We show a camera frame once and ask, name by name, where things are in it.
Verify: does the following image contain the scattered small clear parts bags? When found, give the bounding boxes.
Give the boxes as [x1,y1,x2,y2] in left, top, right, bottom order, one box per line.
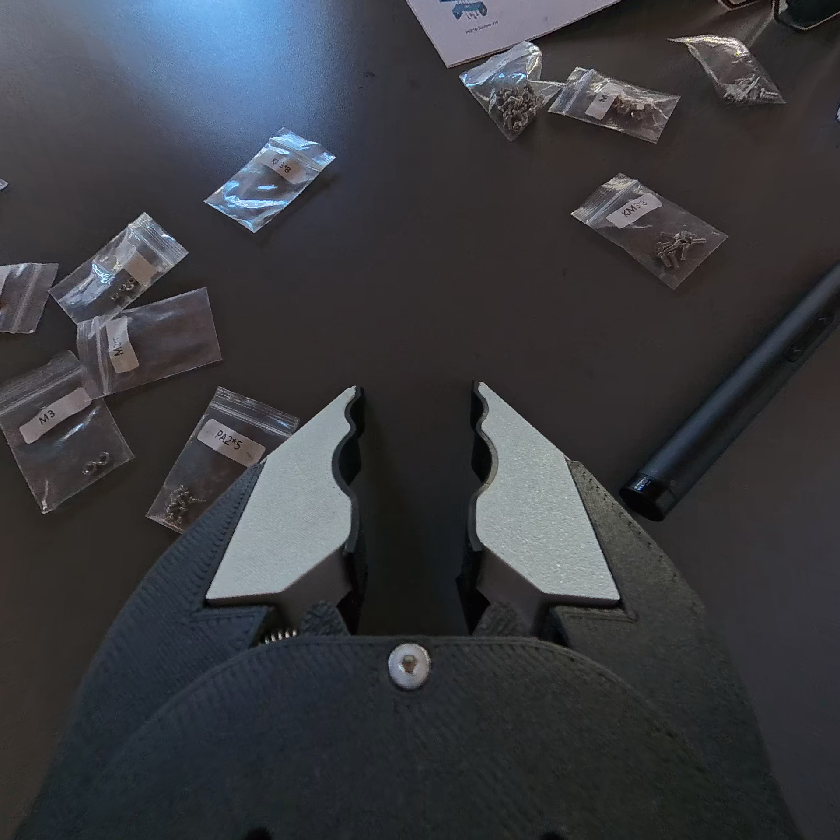
[0,33,787,534]

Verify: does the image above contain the dark grey desk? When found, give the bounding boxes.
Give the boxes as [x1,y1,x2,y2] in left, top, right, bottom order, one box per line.
[0,0,840,840]

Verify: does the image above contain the black marker pen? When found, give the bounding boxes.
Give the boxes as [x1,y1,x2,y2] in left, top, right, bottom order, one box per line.
[620,262,840,524]

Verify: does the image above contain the white blue instruction booklet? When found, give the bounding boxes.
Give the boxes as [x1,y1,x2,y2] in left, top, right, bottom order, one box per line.
[403,0,622,69]

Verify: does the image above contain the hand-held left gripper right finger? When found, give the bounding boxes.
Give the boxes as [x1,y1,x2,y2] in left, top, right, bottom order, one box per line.
[458,381,622,636]

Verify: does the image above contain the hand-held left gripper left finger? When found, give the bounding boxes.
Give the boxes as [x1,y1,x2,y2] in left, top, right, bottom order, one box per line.
[205,386,370,636]

